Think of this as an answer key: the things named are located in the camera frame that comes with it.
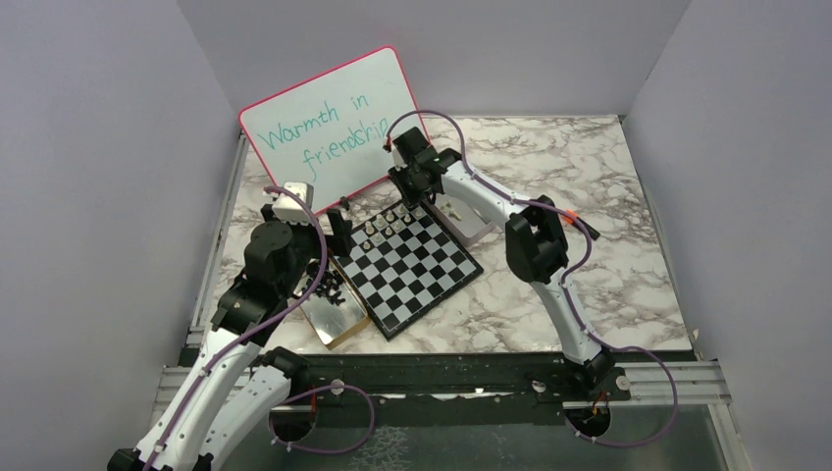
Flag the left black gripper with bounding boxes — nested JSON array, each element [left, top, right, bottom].
[[263, 203, 352, 298]]

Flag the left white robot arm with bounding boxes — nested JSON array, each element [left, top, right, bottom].
[[107, 204, 354, 470]]

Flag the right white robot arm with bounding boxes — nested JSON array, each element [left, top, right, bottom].
[[383, 128, 621, 399]]

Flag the pile of white chess pieces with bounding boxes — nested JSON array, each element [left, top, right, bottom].
[[442, 201, 463, 222]]

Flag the pile of black chess pieces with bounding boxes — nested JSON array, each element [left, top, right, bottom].
[[302, 261, 345, 306]]

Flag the silver tin with white pieces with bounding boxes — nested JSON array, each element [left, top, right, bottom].
[[429, 194, 495, 247]]

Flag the gold tin with black pieces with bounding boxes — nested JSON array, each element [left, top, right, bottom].
[[299, 258, 370, 350]]

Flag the black white chessboard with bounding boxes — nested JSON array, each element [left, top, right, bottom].
[[334, 201, 484, 340]]

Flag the pink framed whiteboard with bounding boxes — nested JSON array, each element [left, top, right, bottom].
[[238, 46, 425, 213]]

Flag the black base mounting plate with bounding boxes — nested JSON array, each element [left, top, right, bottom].
[[179, 347, 700, 431]]

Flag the black marker orange cap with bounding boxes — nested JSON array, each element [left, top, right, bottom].
[[561, 210, 600, 241]]

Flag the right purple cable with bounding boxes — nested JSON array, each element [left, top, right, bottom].
[[383, 109, 677, 451]]

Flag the purple cable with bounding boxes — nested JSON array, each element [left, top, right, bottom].
[[139, 186, 377, 471], [383, 109, 677, 451]]

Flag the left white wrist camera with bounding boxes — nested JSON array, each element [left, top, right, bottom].
[[270, 182, 314, 225]]

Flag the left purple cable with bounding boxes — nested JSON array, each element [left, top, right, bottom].
[[139, 186, 377, 471]]

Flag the aluminium rail frame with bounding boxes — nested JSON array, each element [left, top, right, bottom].
[[153, 132, 755, 471]]

